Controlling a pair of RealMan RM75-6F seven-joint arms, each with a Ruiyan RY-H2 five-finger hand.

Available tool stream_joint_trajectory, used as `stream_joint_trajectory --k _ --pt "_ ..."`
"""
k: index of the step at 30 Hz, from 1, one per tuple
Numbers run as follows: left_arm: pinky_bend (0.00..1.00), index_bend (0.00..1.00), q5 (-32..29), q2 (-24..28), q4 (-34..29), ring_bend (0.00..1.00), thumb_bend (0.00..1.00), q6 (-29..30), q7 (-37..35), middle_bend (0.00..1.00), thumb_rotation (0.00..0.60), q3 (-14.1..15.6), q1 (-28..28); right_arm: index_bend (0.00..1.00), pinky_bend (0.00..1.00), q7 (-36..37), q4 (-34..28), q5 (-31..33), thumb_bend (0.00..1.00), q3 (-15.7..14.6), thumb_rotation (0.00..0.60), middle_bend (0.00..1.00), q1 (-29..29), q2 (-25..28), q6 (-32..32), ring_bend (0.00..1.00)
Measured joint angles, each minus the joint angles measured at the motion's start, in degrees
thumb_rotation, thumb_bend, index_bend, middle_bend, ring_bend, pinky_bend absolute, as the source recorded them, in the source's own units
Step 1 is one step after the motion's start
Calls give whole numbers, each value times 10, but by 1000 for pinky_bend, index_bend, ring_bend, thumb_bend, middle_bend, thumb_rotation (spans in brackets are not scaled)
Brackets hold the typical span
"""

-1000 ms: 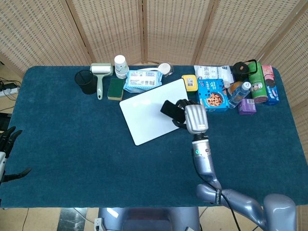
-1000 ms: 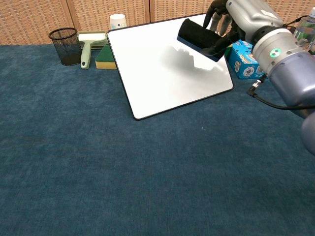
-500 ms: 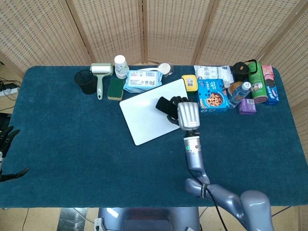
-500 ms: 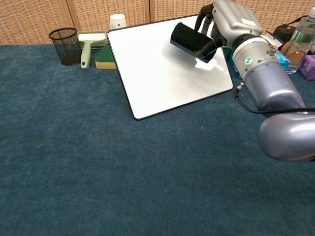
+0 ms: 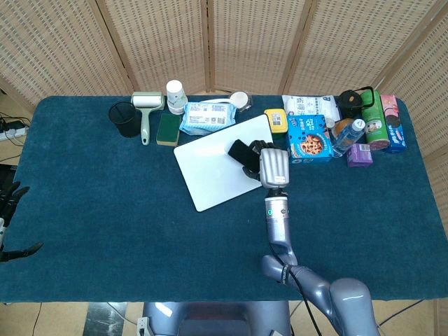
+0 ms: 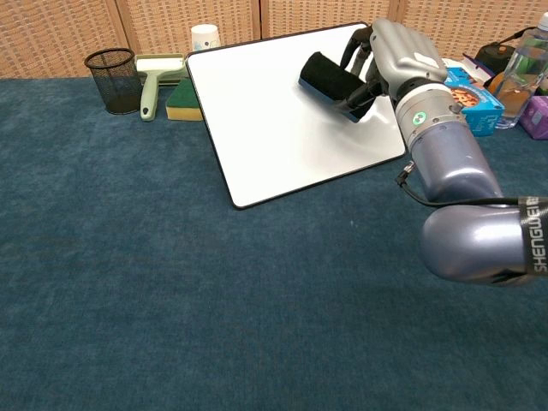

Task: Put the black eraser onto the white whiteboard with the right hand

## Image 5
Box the purple small box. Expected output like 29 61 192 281
346 143 374 168

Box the clear cup with white lid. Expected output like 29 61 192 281
227 91 253 113

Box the blue wet wipes pack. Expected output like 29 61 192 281
178 101 239 137

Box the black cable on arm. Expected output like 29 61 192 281
268 241 321 336

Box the black equipment beside table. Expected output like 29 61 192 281
0 163 18 190

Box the white power strip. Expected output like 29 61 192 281
0 126 29 141

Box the blue sandwich cookie pack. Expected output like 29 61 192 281
384 115 408 154

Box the grey robot torso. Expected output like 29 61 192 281
136 300 293 336

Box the green yellow sponge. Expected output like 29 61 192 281
155 113 183 147

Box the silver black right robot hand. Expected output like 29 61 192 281
241 139 291 190

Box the white rectangular board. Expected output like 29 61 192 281
173 113 282 213

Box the black mesh pen cup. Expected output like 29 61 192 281
108 101 141 139

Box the woven folding screen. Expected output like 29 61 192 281
0 0 448 197

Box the pink snack box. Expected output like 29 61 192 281
379 94 401 124

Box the green lint roller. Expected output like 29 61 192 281
131 91 166 146

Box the black jar with handle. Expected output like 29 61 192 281
337 85 375 120

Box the blue cookie box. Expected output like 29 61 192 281
285 114 333 165

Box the clear water bottle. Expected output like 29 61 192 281
331 118 367 158

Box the green chips can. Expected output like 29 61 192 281
360 90 391 151

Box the black phone-like block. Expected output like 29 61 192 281
227 139 262 172

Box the white snack bag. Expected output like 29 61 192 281
281 94 342 122

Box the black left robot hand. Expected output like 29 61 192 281
0 181 45 263

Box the blue table cloth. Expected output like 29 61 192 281
0 94 440 304

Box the yellow lidded box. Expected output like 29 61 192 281
263 108 289 135

